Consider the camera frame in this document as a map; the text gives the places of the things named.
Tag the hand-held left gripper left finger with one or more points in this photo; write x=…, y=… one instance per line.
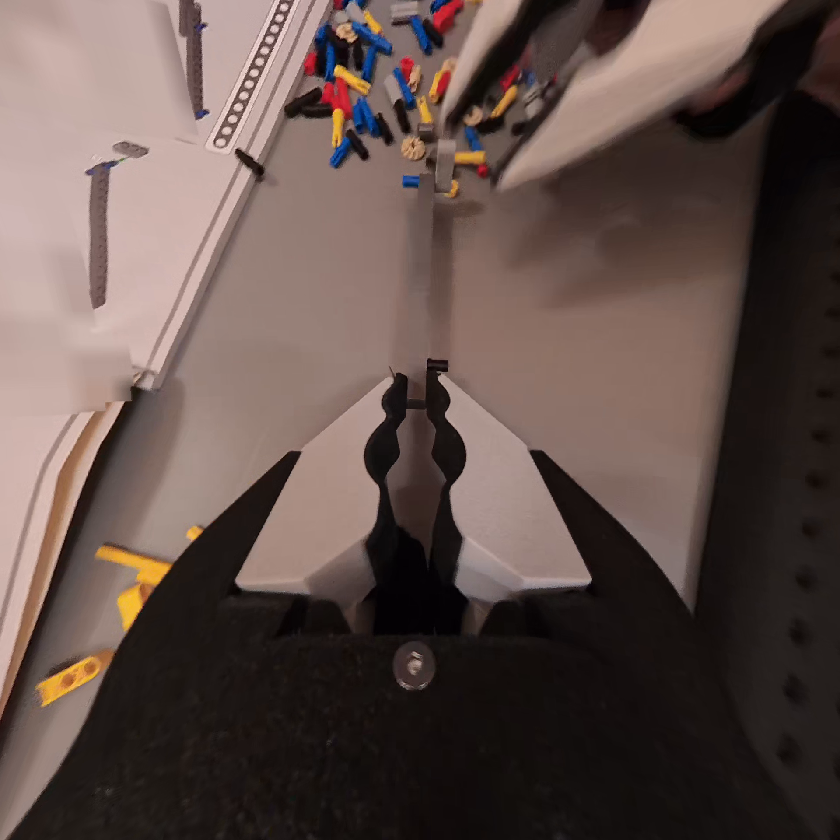
x=308, y=518

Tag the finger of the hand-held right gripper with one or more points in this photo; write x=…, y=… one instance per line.
x=623, y=85
x=482, y=59

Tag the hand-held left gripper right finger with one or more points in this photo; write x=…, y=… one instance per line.
x=518, y=518

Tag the pile of small lego pieces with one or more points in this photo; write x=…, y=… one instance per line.
x=380, y=85

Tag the light grey lego connector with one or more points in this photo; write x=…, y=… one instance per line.
x=445, y=164

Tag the black lego pin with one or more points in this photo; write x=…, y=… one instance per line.
x=249, y=162
x=437, y=365

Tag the long grey lego beam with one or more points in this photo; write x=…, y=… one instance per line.
x=423, y=262

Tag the pile of yellow lego pieces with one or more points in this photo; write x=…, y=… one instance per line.
x=131, y=564

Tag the lego instruction booklet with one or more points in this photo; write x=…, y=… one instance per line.
x=131, y=229

